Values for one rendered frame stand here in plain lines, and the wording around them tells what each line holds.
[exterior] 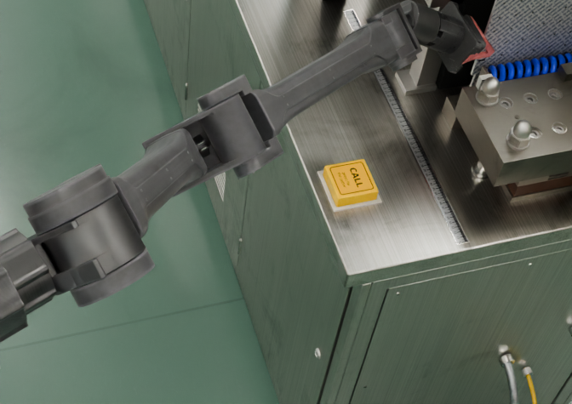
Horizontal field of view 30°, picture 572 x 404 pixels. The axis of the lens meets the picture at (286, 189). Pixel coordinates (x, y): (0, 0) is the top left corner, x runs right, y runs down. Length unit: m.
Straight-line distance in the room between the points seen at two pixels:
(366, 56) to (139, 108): 1.60
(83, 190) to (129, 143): 2.02
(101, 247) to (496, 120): 0.93
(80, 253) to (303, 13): 1.16
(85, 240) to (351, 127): 0.97
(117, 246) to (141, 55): 2.26
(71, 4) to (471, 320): 1.81
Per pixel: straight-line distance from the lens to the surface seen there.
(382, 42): 1.53
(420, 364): 2.02
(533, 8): 1.74
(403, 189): 1.75
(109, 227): 0.92
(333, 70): 1.42
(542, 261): 1.86
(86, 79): 3.10
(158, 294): 2.65
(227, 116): 1.26
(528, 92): 1.77
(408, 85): 1.89
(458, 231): 1.72
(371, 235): 1.68
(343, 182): 1.71
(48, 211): 0.92
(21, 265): 0.92
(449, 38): 1.66
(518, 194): 1.78
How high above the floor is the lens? 2.25
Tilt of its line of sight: 52 degrees down
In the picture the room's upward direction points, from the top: 10 degrees clockwise
